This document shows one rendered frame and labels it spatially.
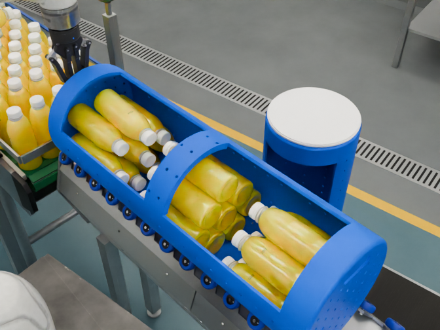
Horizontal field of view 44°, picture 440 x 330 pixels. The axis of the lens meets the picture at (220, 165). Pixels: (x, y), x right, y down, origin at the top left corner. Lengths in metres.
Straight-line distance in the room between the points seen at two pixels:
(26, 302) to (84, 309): 0.30
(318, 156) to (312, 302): 0.63
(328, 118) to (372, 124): 1.72
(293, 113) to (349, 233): 0.64
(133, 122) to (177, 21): 2.90
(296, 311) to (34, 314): 0.46
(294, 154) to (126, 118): 0.49
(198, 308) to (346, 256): 0.48
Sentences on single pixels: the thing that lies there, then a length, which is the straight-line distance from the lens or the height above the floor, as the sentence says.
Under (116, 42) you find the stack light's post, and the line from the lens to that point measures 2.07.
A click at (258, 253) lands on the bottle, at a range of 1.13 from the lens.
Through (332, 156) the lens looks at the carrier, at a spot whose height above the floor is 0.99.
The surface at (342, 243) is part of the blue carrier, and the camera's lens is 1.05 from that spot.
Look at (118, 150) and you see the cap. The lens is 1.40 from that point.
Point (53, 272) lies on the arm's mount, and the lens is 1.31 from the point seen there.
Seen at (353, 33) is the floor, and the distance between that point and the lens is 4.19.
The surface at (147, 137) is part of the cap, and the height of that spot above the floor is 1.16.
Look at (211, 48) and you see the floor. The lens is 3.90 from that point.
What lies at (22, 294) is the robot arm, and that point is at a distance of 0.96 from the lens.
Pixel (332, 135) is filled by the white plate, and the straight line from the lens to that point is 1.58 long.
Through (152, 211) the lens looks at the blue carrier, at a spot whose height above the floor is 1.12.
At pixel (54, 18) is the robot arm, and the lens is 1.40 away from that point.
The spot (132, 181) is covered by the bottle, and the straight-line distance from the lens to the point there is 1.46.
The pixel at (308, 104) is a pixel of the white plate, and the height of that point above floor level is 1.04.
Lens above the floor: 2.04
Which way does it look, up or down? 44 degrees down
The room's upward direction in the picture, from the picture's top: straight up
